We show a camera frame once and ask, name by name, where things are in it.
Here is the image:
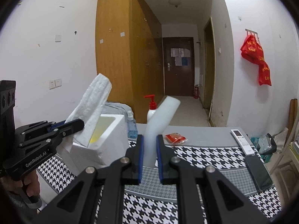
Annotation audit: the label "white tissue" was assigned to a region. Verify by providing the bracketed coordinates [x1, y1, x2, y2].
[61, 73, 112, 152]

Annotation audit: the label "white foam tube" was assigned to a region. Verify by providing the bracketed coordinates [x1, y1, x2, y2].
[143, 96, 180, 167]

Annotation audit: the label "yellow foam net sleeve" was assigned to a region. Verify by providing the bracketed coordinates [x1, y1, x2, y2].
[90, 115, 115, 144]

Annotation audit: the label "person left hand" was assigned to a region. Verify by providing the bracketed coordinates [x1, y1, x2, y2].
[1, 170, 40, 197]

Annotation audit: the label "white styrofoam box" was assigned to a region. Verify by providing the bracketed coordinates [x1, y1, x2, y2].
[57, 114, 129, 175]

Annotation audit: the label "houndstooth table mat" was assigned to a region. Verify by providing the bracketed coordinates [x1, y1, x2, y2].
[38, 136, 281, 223]

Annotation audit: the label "black smartphone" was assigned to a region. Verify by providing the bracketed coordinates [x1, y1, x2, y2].
[244, 155, 273, 193]

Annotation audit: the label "white remote control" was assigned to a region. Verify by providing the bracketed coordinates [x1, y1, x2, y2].
[231, 130, 255, 156]

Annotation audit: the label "red snack packet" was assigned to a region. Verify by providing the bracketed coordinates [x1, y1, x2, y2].
[165, 133, 187, 145]

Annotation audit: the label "blue spray bottle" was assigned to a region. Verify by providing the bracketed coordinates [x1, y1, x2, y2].
[127, 110, 138, 139]

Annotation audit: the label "white pump lotion bottle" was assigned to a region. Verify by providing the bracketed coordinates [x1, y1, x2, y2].
[144, 95, 157, 122]

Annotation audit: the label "red fire extinguisher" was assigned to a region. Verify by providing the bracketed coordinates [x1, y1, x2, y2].
[193, 84, 199, 99]

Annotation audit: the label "wooden wardrobe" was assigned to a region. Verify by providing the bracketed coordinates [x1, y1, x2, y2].
[95, 0, 164, 123]

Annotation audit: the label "wooden planks leaning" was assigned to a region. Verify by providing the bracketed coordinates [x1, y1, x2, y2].
[286, 99, 298, 140]

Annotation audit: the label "dark brown entrance door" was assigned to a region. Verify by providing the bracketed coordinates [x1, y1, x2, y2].
[163, 37, 195, 97]

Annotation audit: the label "red plastic bag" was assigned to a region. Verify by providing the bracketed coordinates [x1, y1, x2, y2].
[240, 34, 272, 86]

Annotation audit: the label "ceiling lamp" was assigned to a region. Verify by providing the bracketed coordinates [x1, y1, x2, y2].
[168, 0, 182, 8]

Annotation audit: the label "wall switch panel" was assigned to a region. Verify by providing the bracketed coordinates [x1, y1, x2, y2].
[49, 78, 62, 90]

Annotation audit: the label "wooden side door frame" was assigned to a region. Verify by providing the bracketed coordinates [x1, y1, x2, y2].
[202, 16, 216, 112]

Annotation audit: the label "wall hook rack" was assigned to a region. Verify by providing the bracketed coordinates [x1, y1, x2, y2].
[245, 28, 258, 39]

